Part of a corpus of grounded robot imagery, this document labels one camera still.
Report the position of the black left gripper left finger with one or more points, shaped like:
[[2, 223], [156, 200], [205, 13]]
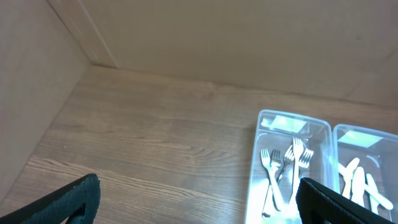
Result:
[[76, 202]]

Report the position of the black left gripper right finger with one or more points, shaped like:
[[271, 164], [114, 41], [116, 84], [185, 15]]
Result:
[[319, 204]]

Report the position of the silver metal fork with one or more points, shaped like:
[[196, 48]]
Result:
[[304, 162], [268, 199]]

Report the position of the black handled metal fork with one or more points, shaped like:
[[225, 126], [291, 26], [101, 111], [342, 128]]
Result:
[[287, 159]]

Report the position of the pale green plastic knife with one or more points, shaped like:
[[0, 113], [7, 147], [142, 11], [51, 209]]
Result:
[[373, 202]]

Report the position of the grey white plastic knife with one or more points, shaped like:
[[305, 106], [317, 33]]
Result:
[[386, 203]]

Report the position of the white plastic fork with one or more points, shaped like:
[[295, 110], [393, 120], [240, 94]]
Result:
[[298, 149]]

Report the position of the left clear plastic container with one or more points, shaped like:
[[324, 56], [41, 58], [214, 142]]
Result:
[[276, 130]]

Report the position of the clear plastic container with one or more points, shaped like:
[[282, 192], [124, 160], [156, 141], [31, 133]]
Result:
[[377, 152], [276, 130]]

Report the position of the right clear plastic container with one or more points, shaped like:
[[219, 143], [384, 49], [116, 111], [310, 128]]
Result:
[[377, 152]]

